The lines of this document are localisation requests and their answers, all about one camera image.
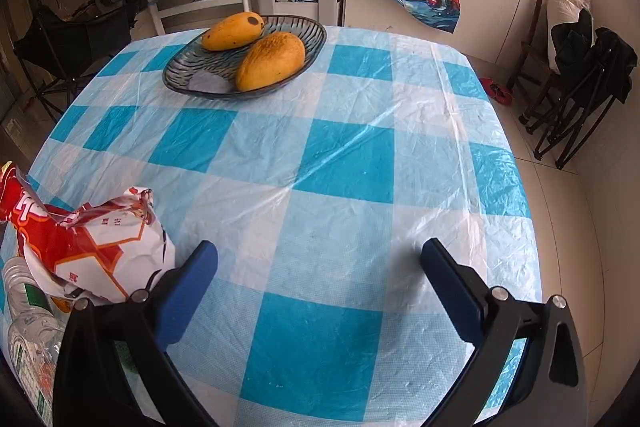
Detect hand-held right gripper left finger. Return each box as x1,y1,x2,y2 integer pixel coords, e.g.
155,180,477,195
52,239,221,427

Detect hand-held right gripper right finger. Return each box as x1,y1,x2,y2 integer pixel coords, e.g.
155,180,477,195
420,238,588,427

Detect red white snack bag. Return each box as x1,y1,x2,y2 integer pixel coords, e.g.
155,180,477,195
0,162,176,305

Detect clear plastic bottle green label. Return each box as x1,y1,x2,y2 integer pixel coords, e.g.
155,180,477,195
6,307,68,427
2,256,56,315

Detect blue white checkered tablecloth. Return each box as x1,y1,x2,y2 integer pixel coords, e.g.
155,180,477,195
0,24,546,427

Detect red slippers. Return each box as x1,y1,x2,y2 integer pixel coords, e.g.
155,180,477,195
479,77,513,104

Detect ribbed glass fruit bowl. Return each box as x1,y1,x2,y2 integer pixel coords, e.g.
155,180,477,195
162,14,327,100

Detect yellow speckled mango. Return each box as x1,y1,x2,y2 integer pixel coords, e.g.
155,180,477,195
235,32,306,92

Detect yellow mango with dark spot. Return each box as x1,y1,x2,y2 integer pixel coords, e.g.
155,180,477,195
201,12,265,52

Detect folded black chair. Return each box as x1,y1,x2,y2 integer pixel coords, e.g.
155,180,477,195
532,9,640,170

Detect black folding camp chair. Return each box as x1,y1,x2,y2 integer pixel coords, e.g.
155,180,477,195
12,4,138,122

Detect dark wooden chair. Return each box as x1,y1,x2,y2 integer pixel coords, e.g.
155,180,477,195
506,0,566,122

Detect white stuffed bag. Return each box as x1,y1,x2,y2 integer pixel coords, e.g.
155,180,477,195
546,0,593,72

